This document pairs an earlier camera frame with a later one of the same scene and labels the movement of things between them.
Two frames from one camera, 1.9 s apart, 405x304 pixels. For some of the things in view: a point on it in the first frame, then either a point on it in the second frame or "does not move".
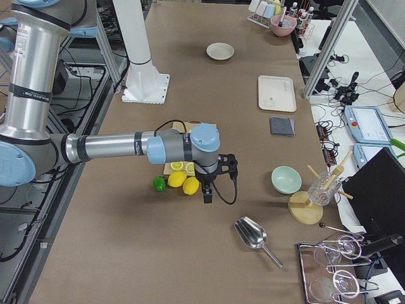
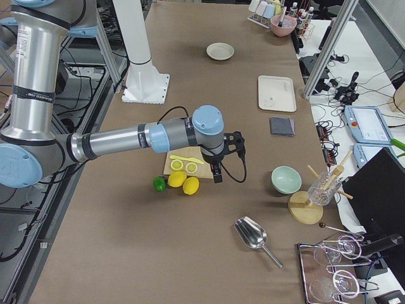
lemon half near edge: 190,167 does not move
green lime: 159,183 does not move
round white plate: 220,51 does not move
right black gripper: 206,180 to 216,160
